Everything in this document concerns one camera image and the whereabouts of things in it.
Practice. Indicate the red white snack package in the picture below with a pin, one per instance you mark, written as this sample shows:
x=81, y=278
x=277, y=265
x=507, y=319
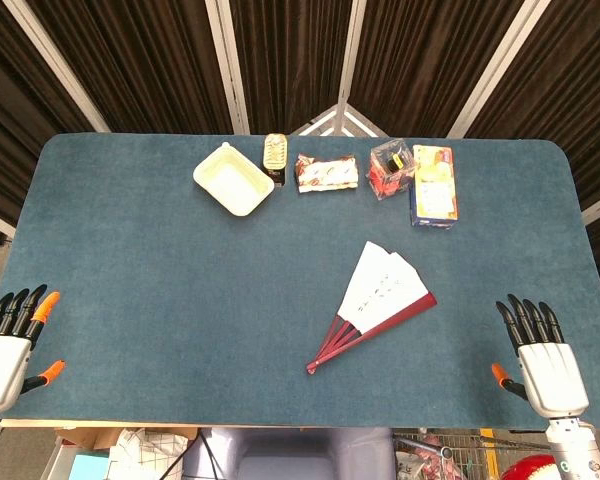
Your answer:
x=326, y=173

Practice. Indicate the white checked cloth bag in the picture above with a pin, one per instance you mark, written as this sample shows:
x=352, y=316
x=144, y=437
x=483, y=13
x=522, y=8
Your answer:
x=145, y=457

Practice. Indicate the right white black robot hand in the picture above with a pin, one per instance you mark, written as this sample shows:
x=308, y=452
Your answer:
x=552, y=377

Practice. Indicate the blue table mat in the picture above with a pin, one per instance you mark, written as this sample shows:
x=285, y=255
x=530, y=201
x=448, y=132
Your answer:
x=180, y=300

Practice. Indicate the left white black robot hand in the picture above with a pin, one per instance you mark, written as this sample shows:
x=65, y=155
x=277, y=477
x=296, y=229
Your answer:
x=2, y=370

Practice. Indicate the white triangular frame foot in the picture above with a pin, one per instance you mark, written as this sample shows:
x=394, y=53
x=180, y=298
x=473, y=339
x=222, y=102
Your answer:
x=342, y=122

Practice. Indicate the blue yellow tissue box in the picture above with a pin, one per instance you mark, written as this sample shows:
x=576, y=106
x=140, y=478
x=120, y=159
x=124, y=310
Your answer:
x=434, y=190

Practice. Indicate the cream plastic food tray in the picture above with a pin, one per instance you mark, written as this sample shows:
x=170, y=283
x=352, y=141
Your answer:
x=232, y=180

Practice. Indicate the blue grey robot torso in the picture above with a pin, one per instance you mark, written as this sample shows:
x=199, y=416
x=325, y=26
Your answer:
x=290, y=455

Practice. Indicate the clear plastic box red contents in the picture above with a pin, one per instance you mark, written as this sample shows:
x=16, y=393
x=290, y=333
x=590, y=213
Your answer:
x=391, y=170

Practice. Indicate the brown cardboard box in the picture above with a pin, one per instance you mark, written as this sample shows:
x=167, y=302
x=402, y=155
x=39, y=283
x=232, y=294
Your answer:
x=87, y=437

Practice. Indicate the folding paper fan red ribs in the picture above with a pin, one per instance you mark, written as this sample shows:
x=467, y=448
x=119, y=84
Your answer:
x=380, y=285

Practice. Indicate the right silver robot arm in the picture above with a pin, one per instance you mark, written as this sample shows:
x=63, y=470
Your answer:
x=577, y=450

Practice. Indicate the dark brown pleated curtain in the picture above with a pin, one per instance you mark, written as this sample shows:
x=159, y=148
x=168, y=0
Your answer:
x=150, y=60

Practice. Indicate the white frame post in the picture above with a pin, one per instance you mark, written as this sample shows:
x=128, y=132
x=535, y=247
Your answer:
x=55, y=65
x=349, y=55
x=227, y=65
x=500, y=65

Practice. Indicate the gold tin can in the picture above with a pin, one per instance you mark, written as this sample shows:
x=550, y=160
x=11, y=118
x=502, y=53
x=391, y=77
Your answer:
x=275, y=152

